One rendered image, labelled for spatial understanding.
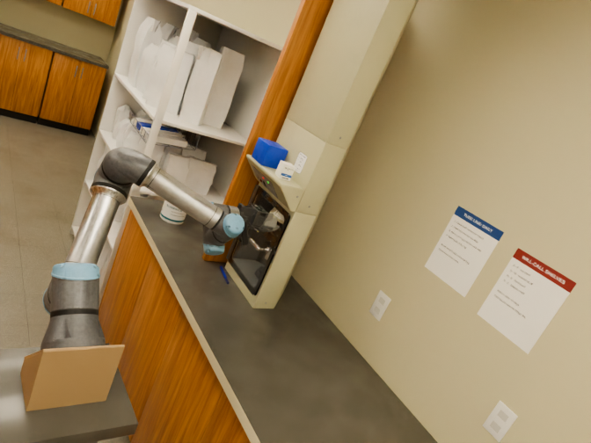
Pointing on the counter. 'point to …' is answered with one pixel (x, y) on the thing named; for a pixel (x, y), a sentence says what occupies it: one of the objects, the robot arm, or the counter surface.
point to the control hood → (288, 189)
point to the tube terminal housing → (293, 238)
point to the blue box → (269, 153)
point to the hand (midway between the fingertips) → (275, 228)
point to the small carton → (285, 170)
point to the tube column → (348, 67)
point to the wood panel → (277, 98)
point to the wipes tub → (171, 214)
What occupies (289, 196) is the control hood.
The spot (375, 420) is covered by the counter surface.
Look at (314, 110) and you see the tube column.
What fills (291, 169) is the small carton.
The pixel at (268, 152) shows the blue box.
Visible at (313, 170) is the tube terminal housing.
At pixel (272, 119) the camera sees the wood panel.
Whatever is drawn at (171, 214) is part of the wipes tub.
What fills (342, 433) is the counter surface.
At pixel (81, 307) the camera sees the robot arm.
